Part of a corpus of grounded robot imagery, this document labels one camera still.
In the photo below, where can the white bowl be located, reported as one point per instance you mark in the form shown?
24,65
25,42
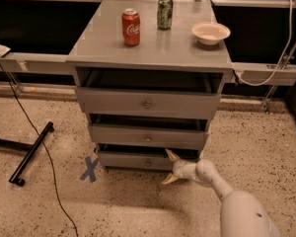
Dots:
210,33

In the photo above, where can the grey bottom drawer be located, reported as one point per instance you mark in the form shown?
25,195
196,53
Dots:
141,157

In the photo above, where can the grey metal rail frame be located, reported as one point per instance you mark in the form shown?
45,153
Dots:
29,63

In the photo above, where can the grey middle drawer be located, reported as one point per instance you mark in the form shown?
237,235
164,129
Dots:
180,133

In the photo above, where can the red cola can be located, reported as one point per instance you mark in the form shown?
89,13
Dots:
131,27

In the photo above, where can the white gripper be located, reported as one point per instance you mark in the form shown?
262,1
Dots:
179,169

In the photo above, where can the green soda can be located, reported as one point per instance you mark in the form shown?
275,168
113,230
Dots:
165,14

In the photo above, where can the grey top drawer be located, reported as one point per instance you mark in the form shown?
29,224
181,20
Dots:
149,93

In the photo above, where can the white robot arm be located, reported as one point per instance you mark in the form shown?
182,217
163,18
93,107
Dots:
241,214

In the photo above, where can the grey drawer cabinet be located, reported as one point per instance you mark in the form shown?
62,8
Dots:
146,91

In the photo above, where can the grey drawer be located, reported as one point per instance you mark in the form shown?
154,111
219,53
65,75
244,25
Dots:
149,93
180,133
141,157

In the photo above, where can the blue tape cross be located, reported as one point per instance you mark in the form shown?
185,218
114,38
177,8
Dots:
90,169

